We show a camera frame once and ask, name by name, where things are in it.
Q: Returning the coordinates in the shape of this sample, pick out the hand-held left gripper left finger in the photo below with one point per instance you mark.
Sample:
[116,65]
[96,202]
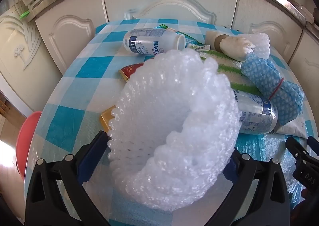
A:
[91,163]

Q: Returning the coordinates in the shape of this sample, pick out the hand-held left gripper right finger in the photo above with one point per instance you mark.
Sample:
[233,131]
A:
[230,168]

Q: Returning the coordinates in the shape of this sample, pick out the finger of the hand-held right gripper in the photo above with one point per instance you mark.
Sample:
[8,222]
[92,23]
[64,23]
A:
[296,150]
[314,145]

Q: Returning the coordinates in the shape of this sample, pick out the white printed pouch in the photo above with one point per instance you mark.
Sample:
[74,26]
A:
[291,128]

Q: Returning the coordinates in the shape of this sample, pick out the yellow snack wrapper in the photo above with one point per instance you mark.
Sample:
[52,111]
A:
[107,118]

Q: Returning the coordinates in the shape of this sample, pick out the white plastic bottle blue label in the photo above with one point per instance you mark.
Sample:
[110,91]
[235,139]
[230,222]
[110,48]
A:
[256,113]
[149,41]

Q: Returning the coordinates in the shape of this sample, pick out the red plastic bucket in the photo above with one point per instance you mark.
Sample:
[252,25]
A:
[25,141]

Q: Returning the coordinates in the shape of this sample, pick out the blue dotted cloth bundle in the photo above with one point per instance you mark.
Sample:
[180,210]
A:
[269,83]

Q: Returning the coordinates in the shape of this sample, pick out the large bubble wrap sheet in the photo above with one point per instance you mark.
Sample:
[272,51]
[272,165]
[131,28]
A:
[162,106]

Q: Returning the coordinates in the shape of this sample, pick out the green striped mop pad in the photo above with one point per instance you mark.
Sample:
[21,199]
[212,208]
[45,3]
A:
[229,71]

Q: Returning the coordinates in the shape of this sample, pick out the red snack wrapper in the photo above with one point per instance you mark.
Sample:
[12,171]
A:
[130,70]

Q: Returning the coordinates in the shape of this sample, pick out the white mesh sponge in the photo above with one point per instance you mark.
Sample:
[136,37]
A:
[261,43]

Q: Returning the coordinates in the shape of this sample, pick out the white cloth bundle brown tape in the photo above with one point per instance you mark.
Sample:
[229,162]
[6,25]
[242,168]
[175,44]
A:
[234,46]

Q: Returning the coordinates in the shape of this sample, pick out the white labelled tube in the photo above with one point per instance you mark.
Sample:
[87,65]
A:
[199,47]

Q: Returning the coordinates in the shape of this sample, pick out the teal snack wrapper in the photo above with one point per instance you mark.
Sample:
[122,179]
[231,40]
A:
[190,40]

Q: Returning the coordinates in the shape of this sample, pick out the blue checked tablecloth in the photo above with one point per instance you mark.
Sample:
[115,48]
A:
[82,66]

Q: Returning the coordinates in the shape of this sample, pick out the small green plastic item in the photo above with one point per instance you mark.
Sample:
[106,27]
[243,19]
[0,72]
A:
[24,14]

